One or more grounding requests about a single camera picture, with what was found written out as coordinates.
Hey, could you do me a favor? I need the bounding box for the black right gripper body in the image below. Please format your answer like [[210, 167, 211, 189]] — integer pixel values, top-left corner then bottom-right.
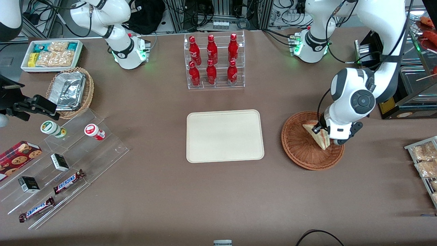
[[0, 74, 25, 127]]

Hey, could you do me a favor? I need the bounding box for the triangular sandwich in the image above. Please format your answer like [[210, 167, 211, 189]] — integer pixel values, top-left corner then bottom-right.
[[302, 120, 331, 151]]

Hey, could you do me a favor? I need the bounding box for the aluminium foil tray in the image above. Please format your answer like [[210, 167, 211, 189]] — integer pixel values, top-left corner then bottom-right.
[[47, 71, 86, 112]]

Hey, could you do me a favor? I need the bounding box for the round brown wicker basket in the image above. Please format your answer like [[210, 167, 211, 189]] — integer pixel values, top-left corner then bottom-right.
[[281, 111, 345, 170]]

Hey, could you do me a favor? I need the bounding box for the oval tan wicker basket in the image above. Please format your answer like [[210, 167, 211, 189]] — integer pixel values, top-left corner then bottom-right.
[[46, 67, 95, 120]]

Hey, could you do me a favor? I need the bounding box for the cream rectangular tray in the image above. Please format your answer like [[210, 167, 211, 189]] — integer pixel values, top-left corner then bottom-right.
[[186, 109, 265, 163]]

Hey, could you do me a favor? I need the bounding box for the white bottle green lid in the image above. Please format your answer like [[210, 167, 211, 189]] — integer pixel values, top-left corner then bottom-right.
[[40, 121, 67, 139]]

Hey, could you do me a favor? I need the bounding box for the large rice cracker bag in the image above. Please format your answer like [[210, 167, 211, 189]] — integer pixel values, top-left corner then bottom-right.
[[35, 50, 75, 68]]

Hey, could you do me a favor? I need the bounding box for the white bottle red lid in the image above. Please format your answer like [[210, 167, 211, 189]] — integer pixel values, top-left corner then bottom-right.
[[84, 123, 106, 141]]

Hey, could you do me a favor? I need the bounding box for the red cookie box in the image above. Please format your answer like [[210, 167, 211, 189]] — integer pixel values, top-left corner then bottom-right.
[[0, 140, 43, 182]]

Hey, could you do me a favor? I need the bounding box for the small black box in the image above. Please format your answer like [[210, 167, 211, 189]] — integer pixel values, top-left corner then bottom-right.
[[50, 153, 70, 172], [17, 176, 41, 194]]

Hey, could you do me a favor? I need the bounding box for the small rice cracker bag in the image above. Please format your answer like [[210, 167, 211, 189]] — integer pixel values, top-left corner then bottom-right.
[[48, 41, 70, 53]]

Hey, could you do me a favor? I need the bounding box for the white plastic snack bin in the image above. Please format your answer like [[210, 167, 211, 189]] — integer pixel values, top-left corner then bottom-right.
[[20, 40, 84, 73]]

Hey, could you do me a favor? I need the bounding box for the clear acrylic stepped shelf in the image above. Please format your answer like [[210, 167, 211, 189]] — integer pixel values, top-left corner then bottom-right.
[[0, 108, 130, 230]]

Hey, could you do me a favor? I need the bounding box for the snickers chocolate bar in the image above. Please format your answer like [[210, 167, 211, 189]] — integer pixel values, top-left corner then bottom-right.
[[18, 196, 56, 223], [53, 169, 86, 195]]

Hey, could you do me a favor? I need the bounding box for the black yellow counter appliance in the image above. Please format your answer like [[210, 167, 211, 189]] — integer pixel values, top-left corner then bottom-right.
[[354, 29, 437, 120]]

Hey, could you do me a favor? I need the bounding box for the red cola bottle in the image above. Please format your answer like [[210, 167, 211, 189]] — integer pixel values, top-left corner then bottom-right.
[[207, 34, 218, 65], [228, 33, 239, 63], [206, 59, 217, 85], [188, 61, 201, 87], [227, 60, 238, 86], [188, 36, 202, 66]]

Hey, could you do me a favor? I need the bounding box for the clear acrylic bottle rack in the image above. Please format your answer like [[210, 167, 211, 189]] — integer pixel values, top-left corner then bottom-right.
[[184, 30, 245, 90]]

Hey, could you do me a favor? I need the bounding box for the black bag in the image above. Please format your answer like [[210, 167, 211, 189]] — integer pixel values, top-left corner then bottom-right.
[[124, 0, 166, 35]]

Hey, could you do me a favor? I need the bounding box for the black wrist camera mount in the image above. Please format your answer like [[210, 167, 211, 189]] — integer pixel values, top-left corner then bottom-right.
[[348, 121, 364, 139]]

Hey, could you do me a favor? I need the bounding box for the metal wire tray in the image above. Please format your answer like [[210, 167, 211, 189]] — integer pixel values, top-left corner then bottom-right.
[[404, 136, 437, 209]]

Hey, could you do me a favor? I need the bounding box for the black floor cable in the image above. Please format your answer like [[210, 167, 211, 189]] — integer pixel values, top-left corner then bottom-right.
[[295, 229, 346, 246]]

